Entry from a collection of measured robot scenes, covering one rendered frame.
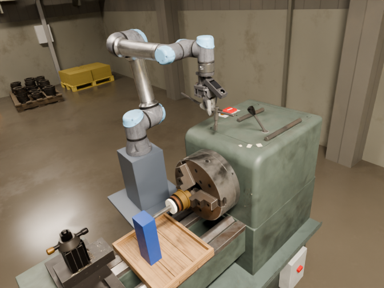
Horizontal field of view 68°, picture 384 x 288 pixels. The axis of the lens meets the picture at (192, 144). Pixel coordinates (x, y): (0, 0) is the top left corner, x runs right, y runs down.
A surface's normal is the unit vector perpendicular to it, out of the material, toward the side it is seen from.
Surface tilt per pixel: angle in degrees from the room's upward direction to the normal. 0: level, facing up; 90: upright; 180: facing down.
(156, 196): 90
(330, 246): 0
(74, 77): 90
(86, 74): 90
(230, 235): 0
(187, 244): 0
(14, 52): 90
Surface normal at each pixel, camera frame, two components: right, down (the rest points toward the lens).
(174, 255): -0.08, -0.88
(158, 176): 0.61, 0.33
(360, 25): -0.79, 0.35
